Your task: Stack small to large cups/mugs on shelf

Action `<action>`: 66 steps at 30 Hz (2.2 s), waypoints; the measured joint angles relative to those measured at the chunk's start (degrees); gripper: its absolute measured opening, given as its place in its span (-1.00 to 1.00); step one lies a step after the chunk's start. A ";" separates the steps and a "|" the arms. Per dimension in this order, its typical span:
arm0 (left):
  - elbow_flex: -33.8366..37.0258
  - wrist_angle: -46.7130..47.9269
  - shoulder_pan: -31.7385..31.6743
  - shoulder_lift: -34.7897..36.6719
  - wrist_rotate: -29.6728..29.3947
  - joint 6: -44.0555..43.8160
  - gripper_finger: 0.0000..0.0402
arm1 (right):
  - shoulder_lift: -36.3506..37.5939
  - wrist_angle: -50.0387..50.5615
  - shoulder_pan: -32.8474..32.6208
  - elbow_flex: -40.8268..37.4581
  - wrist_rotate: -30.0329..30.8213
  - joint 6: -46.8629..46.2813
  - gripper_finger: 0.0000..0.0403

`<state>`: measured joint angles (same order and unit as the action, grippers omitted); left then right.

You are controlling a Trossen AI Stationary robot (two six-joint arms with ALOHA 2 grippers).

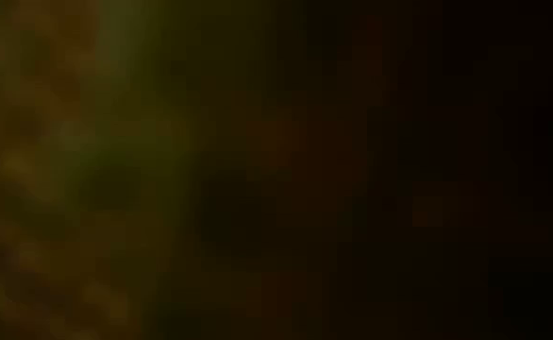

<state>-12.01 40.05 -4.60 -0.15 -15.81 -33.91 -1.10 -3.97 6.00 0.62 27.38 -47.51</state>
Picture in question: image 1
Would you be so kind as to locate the yellow cloth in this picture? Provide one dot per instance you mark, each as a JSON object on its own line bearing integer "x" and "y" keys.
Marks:
{"x": 116, "y": 141}

